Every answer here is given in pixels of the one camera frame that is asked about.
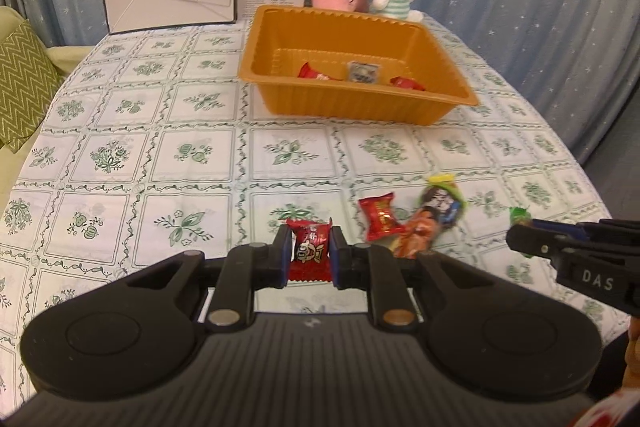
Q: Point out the large red snack packet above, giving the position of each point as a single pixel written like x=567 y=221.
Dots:
x=406 y=83

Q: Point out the clear dark snack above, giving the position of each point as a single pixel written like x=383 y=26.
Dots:
x=363 y=72

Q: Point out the small green candy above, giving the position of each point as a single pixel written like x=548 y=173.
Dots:
x=519 y=216

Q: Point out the orange plastic tray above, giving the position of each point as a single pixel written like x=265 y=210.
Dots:
x=308 y=62

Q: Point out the red twisted candy packet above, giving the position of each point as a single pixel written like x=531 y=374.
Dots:
x=380 y=215

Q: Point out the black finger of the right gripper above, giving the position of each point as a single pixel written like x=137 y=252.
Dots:
x=534 y=239
x=565 y=226

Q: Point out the floral tablecloth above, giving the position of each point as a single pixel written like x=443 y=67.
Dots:
x=153 y=145

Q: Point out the green zigzag cushion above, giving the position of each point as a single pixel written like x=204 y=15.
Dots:
x=29 y=82

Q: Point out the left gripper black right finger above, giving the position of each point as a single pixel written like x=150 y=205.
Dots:
x=373 y=269

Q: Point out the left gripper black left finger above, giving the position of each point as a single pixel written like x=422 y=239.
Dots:
x=246 y=269

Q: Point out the small red candy packet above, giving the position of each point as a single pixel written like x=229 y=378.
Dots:
x=307 y=72

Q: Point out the person's hand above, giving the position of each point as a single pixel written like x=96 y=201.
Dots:
x=622 y=407

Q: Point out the red candy with face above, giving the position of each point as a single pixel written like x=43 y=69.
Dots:
x=311 y=258

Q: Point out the green long snack packet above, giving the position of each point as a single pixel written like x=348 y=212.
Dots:
x=441 y=206

